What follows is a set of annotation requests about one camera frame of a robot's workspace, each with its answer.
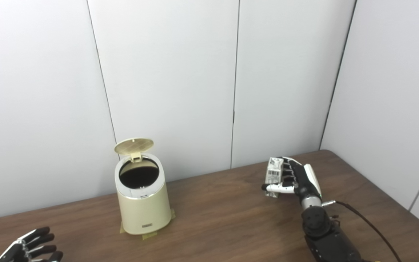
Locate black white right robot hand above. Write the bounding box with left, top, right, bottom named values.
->
left=261, top=157, right=323, bottom=201

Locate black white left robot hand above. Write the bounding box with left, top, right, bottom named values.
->
left=0, top=227, right=64, bottom=262

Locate white green milk carton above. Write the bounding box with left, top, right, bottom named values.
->
left=265, top=157, right=283, bottom=198

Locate cream-colored round bin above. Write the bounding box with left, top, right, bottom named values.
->
left=115, top=153, right=172, bottom=235

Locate cream round bin lid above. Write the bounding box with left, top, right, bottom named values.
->
left=114, top=138, right=155, bottom=162

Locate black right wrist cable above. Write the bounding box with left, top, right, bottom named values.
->
left=322, top=200, right=403, bottom=262

